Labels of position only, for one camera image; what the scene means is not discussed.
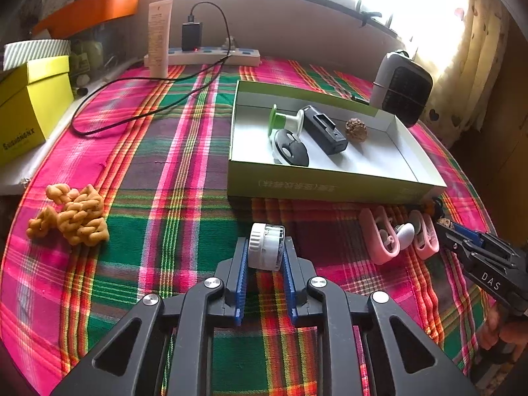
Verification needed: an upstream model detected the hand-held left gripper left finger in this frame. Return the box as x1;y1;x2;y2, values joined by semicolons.
49;237;252;396

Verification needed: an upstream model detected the white power strip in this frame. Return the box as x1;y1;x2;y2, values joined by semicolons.
144;47;261;67

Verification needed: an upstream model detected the cream cosmetic tube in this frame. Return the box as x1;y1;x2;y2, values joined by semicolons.
148;0;174;79

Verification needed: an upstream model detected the heart print curtain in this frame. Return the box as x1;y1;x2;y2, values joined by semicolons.
412;0;512;149

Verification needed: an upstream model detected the black charger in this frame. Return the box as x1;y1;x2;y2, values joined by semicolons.
181;21;204;51

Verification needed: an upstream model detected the pink clip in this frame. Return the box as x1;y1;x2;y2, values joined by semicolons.
408;210;440;260
359;207;401;265

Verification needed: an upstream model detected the pitted walnut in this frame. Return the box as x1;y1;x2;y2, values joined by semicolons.
344;117;369;143

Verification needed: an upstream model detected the shallow green cardboard box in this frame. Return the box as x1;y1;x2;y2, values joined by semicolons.
227;79;448;205

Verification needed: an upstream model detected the small white jar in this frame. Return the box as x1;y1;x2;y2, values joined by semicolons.
247;223;286;271

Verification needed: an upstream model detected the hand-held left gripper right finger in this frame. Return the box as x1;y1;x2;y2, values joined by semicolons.
281;237;479;396

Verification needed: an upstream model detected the yellow cardboard box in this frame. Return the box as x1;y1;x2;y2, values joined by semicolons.
0;55;75;166

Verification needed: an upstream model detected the white egg-shaped ball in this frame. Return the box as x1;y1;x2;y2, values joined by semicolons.
392;223;415;248

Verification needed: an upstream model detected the black round remote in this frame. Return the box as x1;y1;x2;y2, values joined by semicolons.
270;129;311;168

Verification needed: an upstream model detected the small grey space heater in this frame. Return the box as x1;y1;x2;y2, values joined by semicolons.
369;49;434;128

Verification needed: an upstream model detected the orange lidded storage bin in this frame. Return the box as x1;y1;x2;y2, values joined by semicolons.
33;0;141;87

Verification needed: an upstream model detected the black rectangular device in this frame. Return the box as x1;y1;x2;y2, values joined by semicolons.
298;105;349;156

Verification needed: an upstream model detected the green and white spool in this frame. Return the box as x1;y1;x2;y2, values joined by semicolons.
268;105;306;141

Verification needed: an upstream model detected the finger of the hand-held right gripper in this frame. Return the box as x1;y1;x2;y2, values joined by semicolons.
451;222;515;263
435;223;480;262

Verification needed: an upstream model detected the plaid cloth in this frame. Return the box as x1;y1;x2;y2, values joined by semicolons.
0;55;496;396

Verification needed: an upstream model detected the person's right hand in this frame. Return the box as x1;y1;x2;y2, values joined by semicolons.
478;303;528;357

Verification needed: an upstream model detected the black charger cable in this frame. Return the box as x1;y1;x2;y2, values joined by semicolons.
71;2;229;137

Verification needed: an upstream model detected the twisted fried dough snack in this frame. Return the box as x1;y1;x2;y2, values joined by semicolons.
27;183;110;246

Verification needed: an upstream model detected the striped white box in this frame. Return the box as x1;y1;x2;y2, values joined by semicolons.
2;39;72;71

